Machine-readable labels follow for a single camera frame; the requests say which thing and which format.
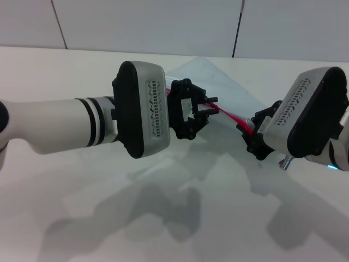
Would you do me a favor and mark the clear document bag red zipper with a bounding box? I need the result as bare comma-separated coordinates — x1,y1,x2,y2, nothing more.
163,56,269,170

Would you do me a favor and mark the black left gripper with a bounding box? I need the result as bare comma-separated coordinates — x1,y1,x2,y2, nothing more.
166,78,220,140

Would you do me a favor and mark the silver metal cable plug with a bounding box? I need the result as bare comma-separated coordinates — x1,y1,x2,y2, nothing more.
278,155,295,171

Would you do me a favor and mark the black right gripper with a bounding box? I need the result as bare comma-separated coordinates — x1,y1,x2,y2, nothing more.
236,100,284,161

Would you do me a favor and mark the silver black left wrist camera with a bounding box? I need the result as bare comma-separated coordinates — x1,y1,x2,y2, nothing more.
111,61,171,159

